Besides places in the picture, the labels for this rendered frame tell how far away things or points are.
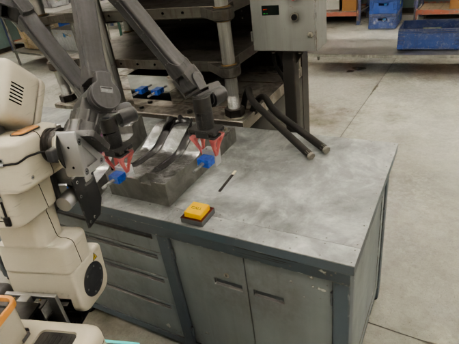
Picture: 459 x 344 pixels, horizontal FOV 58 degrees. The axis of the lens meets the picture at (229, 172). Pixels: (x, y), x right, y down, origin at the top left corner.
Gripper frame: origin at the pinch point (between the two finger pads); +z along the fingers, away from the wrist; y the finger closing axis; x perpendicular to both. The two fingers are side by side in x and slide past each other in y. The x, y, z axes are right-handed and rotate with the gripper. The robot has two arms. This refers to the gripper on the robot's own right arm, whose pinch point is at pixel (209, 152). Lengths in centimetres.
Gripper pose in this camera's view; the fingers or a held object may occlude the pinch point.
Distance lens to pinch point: 136.6
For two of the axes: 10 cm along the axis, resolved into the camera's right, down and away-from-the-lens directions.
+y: -8.7, -1.5, 4.6
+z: 1.1, 8.7, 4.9
